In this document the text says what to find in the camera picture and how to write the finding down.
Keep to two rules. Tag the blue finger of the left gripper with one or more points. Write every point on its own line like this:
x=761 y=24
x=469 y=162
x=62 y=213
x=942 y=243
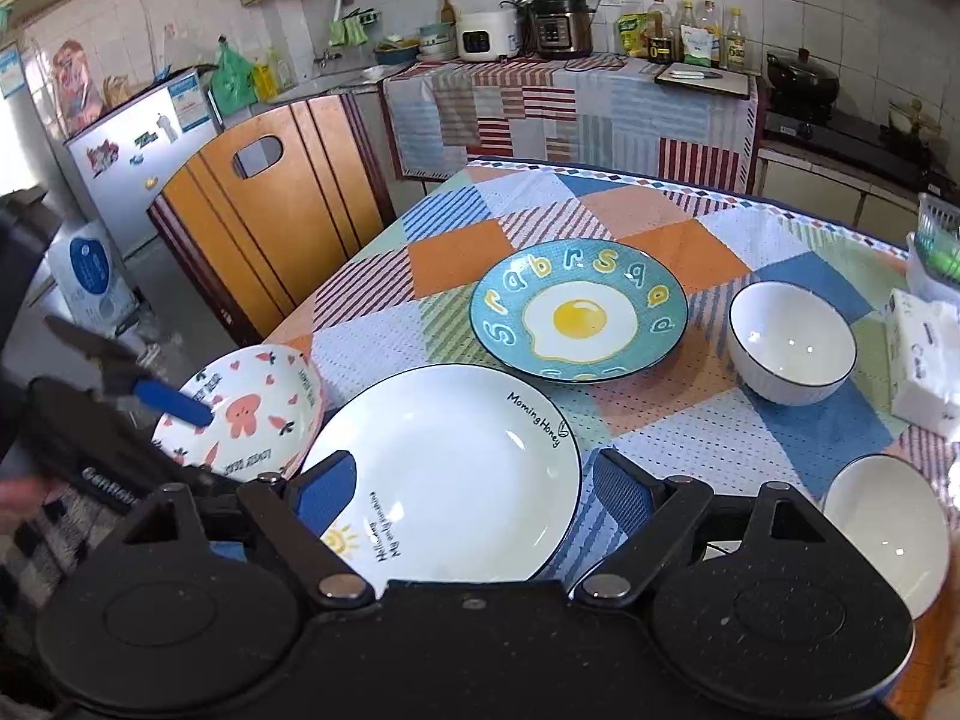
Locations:
x=159 y=396
x=119 y=367

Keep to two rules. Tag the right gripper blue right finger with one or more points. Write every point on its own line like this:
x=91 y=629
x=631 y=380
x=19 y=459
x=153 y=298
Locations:
x=660 y=518

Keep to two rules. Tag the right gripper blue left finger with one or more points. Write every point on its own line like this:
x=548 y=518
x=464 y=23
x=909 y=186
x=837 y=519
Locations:
x=294 y=521

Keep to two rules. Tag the pink rabbit patterned plate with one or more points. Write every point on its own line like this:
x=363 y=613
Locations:
x=267 y=408

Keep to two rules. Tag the large white sun plate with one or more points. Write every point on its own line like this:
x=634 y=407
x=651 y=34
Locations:
x=463 y=474

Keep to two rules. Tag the teal fried egg plate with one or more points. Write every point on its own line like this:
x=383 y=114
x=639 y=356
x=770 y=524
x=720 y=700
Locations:
x=580 y=310

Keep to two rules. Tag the white bowl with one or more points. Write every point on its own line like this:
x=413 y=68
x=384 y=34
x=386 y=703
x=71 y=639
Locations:
x=787 y=344
x=887 y=509

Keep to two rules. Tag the checkered sleeve forearm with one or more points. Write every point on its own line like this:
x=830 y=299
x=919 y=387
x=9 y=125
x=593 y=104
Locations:
x=48 y=531

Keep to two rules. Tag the stacked bowls on counter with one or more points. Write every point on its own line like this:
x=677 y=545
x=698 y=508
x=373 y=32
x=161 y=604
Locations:
x=436 y=42

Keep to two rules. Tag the colourful patchwork tablecloth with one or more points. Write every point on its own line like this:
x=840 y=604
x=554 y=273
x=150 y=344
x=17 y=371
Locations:
x=403 y=301

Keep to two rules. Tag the wooden chair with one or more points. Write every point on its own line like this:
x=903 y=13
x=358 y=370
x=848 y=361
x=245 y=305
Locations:
x=267 y=211

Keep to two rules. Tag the white refrigerator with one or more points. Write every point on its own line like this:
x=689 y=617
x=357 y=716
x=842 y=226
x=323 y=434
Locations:
x=129 y=154

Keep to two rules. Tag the green plastic bag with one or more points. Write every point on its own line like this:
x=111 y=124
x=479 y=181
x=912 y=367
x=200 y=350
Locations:
x=231 y=84

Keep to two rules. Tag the white tissue pack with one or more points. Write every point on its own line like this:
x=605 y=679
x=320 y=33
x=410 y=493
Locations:
x=922 y=344

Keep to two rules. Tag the striped counter cloth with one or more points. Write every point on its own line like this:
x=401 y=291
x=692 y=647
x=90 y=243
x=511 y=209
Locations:
x=606 y=111

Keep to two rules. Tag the black gas stove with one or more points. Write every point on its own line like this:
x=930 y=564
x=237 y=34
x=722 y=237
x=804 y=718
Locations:
x=878 y=149

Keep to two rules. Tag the black wok with lid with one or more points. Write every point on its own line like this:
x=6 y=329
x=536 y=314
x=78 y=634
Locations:
x=800 y=86

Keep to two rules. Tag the oil bottle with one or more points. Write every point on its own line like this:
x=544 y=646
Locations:
x=735 y=42

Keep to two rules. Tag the small pot on stove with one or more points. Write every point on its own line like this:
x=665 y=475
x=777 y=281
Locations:
x=912 y=121

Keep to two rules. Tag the black pressure cooker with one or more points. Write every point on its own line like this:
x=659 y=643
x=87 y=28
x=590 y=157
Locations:
x=561 y=28

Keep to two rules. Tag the white rice cooker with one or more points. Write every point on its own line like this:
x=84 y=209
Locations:
x=489 y=36

